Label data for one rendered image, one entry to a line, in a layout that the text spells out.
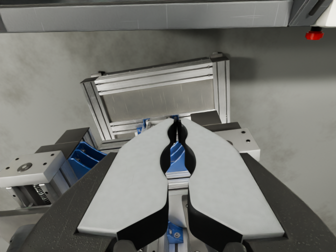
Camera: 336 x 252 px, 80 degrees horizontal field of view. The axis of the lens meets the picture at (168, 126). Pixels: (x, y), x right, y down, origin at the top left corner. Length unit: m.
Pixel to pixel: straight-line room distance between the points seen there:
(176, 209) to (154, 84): 0.74
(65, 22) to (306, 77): 1.47
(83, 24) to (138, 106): 0.90
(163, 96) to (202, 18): 0.87
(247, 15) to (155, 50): 1.01
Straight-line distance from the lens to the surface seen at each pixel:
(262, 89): 1.55
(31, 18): 0.46
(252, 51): 1.44
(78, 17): 0.42
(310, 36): 0.62
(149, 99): 1.24
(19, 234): 0.66
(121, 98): 1.27
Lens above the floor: 1.34
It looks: 60 degrees down
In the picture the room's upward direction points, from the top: 176 degrees counter-clockwise
